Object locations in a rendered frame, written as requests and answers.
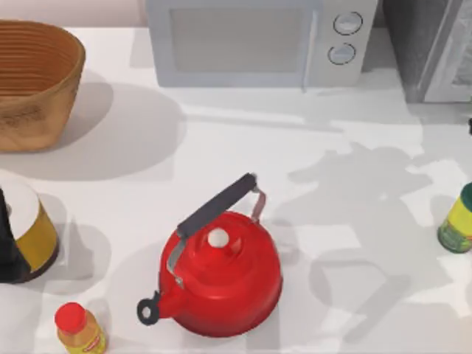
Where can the lower microwave knob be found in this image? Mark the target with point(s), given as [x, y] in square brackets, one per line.
[341, 53]

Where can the yellow and white can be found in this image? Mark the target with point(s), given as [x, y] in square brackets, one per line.
[35, 225]

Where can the yellow bottle with red cap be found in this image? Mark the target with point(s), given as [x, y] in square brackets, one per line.
[81, 333]

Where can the brown woven basket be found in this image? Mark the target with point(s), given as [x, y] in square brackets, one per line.
[33, 92]

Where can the yellow and green bottle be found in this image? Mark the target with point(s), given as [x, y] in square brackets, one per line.
[458, 225]

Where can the red kettle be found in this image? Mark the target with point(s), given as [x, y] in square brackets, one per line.
[225, 280]

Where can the microwave knob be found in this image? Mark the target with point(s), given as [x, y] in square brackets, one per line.
[341, 53]
[347, 22]

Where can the pale microwave oven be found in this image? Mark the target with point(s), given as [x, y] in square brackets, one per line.
[239, 44]

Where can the upper microwave knob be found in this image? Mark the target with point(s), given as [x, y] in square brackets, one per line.
[347, 22]

